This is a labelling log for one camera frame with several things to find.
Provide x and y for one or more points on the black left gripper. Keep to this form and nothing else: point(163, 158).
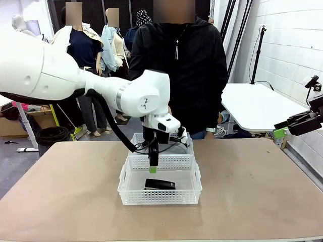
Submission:
point(156, 136)

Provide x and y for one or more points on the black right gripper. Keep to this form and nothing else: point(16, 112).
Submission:
point(316, 108)

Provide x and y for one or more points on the black stapler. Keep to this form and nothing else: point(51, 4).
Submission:
point(161, 184)

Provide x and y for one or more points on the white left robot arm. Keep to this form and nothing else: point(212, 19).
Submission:
point(50, 68)

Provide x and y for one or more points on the left forearm in black sleeve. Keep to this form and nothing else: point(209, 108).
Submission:
point(214, 113)

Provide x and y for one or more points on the person's right hand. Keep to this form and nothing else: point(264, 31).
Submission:
point(170, 111)

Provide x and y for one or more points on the person's left hand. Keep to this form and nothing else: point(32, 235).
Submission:
point(210, 135)

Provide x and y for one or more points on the white perforated plastic basket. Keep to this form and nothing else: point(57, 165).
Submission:
point(131, 181)
point(137, 138)

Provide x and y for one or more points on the white table with rounded corner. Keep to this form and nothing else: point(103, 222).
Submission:
point(252, 106)

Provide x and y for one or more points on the black stand with phone holder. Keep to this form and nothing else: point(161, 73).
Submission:
point(257, 55)

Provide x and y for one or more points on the person in black jacket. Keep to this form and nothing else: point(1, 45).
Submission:
point(196, 75)

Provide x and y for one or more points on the black leaning pole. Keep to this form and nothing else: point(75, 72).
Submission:
point(227, 17)
point(238, 37)

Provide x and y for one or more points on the mannequin in light blue jacket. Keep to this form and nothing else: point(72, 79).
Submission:
point(111, 50)

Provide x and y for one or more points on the open cardboard box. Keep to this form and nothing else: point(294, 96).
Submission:
point(43, 121)

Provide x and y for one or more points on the mannequin behind person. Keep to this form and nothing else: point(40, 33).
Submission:
point(211, 21)

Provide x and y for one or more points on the mannequin in navy shirt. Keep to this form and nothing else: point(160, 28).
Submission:
point(85, 48)

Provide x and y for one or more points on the white table with metal leg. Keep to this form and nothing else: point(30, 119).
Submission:
point(25, 126)

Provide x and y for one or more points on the mannequin with patterned hood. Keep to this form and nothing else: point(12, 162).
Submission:
point(143, 17)

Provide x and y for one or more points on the pink garment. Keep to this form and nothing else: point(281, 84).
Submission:
point(21, 105)

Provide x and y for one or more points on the black backdrop curtain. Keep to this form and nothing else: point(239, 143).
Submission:
point(96, 10)

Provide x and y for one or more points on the mannequin in grey hoodie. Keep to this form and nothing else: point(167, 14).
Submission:
point(19, 21)

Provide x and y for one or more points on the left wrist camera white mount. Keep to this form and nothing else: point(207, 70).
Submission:
point(183, 137)

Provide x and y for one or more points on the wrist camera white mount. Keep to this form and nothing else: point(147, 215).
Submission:
point(183, 137)
point(314, 83)

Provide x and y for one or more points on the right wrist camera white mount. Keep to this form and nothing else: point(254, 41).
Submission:
point(314, 83)

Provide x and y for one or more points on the lime green frame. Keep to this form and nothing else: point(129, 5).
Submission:
point(54, 116)

